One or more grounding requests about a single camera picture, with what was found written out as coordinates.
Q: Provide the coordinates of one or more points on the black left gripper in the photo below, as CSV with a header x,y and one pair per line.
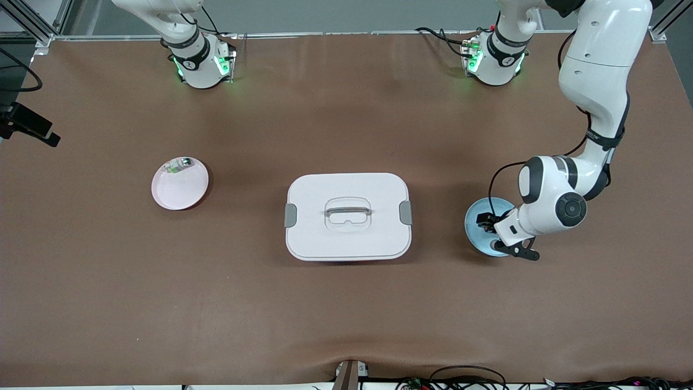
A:
x,y
485,221

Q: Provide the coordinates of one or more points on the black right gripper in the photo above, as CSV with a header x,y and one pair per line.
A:
x,y
31,122

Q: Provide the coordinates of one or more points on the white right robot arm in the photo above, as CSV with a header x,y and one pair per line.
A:
x,y
197,65

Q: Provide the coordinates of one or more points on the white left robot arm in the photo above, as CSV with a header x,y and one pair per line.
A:
x,y
595,54

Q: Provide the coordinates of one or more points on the light blue round plate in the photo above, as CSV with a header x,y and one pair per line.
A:
x,y
476,241

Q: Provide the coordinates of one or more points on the white lidded storage box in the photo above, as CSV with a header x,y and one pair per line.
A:
x,y
346,238

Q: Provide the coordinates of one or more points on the pink round plate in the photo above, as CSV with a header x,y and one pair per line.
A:
x,y
178,192

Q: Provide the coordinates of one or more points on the small green circuit board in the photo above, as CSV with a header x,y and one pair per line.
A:
x,y
417,384

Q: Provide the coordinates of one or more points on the black left camera bracket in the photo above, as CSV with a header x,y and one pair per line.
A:
x,y
522,252

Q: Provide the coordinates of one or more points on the aluminium frame post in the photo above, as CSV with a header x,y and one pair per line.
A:
x,y
32,24
656,34

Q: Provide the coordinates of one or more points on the green push button switch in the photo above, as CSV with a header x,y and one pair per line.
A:
x,y
178,166

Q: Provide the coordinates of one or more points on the grey brown stand post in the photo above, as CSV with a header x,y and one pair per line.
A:
x,y
349,376

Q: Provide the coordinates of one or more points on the silver table edge rail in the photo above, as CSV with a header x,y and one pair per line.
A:
x,y
352,33

